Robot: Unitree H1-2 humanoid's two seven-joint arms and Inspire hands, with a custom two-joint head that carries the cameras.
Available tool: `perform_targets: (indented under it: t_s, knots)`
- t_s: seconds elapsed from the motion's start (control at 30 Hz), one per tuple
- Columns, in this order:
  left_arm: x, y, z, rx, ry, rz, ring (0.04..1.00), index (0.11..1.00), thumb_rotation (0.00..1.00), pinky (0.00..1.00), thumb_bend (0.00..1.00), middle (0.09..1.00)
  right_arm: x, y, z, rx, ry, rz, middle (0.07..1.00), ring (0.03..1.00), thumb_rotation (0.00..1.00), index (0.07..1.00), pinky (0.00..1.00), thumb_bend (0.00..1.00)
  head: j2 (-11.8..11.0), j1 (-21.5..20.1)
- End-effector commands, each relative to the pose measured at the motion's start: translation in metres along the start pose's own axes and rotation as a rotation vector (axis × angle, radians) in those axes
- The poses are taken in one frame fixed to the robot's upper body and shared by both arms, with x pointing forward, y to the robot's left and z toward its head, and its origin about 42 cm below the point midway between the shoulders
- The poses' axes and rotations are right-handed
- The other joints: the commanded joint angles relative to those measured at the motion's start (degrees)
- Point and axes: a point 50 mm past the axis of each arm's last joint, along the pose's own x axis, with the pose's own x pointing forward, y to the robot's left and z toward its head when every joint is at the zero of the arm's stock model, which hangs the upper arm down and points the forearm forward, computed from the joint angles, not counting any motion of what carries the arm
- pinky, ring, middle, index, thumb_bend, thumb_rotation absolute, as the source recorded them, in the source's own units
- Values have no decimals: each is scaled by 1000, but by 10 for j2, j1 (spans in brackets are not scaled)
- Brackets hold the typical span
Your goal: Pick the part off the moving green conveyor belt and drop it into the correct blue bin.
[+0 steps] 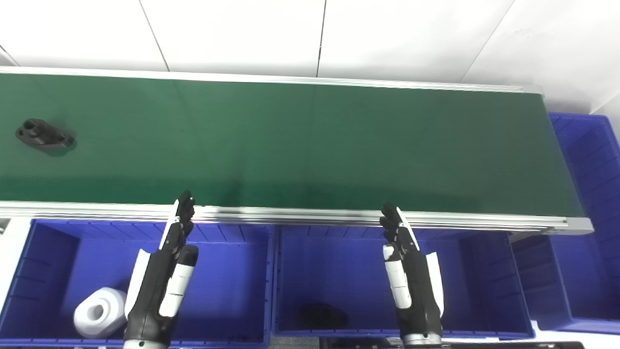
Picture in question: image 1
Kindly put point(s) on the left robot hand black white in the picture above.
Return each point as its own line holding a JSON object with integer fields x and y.
{"x": 155, "y": 286}

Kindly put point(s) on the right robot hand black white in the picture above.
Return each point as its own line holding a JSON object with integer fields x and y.
{"x": 414, "y": 286}

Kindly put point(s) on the black flanged metal part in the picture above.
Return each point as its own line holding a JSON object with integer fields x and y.
{"x": 42, "y": 134}

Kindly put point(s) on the white round plastic part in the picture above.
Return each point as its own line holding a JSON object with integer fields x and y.
{"x": 99, "y": 314}

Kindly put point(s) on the blue plastic bin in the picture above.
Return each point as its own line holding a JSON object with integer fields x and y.
{"x": 227, "y": 286}
{"x": 591, "y": 194}
{"x": 348, "y": 271}

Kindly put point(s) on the black part in bin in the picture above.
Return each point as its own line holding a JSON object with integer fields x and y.
{"x": 322, "y": 316}

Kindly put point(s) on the green conveyor belt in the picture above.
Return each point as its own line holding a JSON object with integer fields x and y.
{"x": 290, "y": 214}
{"x": 310, "y": 145}

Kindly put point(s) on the grey metal conveyor bracket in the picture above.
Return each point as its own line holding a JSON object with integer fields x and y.
{"x": 4, "y": 226}

